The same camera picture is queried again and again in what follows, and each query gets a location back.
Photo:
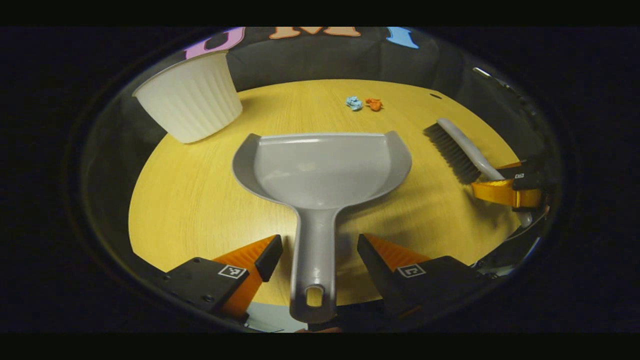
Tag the grey dustpan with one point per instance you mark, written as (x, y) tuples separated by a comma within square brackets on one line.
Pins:
[(320, 170)]

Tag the white ribbed garbage bin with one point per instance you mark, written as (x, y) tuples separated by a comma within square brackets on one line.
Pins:
[(192, 100)]

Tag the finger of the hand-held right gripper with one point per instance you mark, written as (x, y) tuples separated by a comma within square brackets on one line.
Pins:
[(527, 180), (500, 192)]

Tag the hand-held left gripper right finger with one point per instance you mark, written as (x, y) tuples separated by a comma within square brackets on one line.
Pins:
[(372, 265)]

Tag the orange paper trash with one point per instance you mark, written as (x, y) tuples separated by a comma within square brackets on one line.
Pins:
[(374, 104)]

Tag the blue paper trash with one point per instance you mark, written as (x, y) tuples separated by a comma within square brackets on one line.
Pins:
[(354, 103)]

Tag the wooden desktop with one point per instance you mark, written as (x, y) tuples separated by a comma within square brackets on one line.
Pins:
[(200, 200)]

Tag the small grey broom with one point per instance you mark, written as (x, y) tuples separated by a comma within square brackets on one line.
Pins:
[(465, 145)]

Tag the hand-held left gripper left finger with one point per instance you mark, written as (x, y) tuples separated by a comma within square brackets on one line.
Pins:
[(270, 257)]

